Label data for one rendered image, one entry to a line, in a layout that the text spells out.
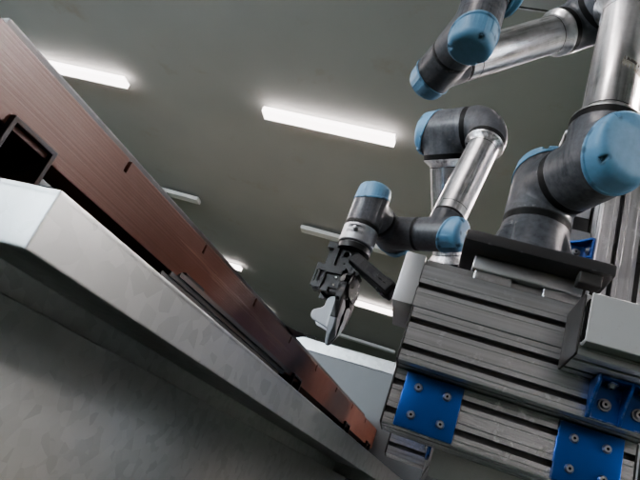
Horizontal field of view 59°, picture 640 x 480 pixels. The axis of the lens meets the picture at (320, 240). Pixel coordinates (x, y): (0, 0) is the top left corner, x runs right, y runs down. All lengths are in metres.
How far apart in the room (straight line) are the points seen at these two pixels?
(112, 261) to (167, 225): 0.36
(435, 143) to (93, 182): 1.08
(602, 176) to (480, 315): 0.28
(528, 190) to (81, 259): 0.85
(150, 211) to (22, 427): 0.24
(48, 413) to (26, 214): 0.30
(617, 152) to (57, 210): 0.81
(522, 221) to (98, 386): 0.71
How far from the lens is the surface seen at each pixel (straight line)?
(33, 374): 0.52
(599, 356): 0.83
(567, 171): 0.97
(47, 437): 0.56
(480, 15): 0.97
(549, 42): 1.24
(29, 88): 0.52
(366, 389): 1.92
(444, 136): 1.50
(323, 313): 1.11
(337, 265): 1.15
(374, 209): 1.18
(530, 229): 0.99
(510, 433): 0.92
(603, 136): 0.94
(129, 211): 0.61
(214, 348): 0.41
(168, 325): 0.36
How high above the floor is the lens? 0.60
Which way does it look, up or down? 22 degrees up
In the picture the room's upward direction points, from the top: 21 degrees clockwise
